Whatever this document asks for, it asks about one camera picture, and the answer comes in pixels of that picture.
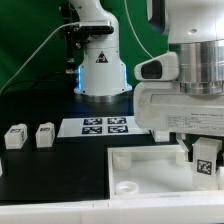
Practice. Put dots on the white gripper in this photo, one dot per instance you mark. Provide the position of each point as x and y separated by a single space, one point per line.
160 106

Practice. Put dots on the white piece left edge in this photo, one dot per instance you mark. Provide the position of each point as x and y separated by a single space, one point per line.
1 168

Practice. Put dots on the white front fence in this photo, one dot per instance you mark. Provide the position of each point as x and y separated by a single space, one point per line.
177 209

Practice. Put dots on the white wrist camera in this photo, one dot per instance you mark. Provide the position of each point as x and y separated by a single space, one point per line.
162 68

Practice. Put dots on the white marker sheet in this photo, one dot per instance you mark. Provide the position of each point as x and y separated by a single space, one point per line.
99 126

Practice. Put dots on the white square tabletop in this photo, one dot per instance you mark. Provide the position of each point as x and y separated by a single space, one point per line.
144 171

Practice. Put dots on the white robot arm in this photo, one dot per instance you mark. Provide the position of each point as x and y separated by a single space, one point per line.
180 91

